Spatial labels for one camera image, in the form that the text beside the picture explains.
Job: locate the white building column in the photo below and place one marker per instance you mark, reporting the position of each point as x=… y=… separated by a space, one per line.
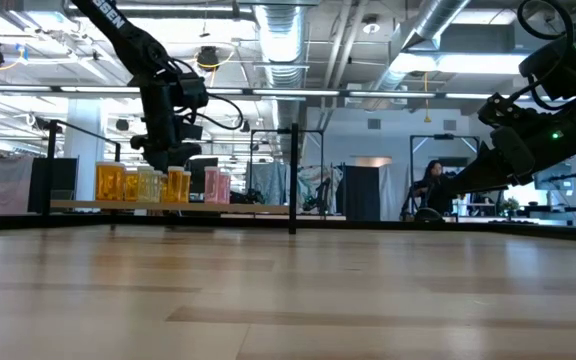
x=85 y=145

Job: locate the long ceiling light strip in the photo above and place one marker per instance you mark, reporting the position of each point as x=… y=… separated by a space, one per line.
x=293 y=92

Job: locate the person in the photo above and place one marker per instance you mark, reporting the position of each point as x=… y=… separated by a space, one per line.
x=435 y=192

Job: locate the thin black shelf frame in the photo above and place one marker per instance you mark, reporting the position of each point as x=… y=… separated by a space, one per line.
x=293 y=175

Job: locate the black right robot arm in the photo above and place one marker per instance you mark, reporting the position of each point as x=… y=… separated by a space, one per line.
x=568 y=75

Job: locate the black partition panel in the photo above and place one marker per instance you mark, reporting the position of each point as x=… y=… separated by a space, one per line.
x=65 y=180

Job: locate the desk computer monitor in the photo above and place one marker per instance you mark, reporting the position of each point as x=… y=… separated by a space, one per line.
x=555 y=182

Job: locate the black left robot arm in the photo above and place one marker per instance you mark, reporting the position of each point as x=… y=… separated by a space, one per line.
x=128 y=40

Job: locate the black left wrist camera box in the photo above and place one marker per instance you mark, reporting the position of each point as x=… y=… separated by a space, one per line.
x=193 y=92

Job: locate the black aluminium rig frame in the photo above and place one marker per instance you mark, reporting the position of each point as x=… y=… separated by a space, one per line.
x=393 y=225

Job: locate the black tall cabinet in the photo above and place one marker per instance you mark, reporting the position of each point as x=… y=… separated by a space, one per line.
x=363 y=192

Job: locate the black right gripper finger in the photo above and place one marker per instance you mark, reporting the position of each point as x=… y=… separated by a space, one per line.
x=478 y=177

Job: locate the small potted flower plant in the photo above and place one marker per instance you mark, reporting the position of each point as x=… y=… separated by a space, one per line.
x=510 y=205

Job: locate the black background robot arm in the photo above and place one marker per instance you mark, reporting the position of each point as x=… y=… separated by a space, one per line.
x=428 y=215

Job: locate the pale draped cloth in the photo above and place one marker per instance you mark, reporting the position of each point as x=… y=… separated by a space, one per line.
x=313 y=185

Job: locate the silver ventilation duct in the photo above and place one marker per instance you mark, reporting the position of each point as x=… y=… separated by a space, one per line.
x=433 y=20
x=283 y=40

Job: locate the wooden shelf board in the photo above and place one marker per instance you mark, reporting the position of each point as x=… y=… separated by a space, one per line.
x=248 y=207

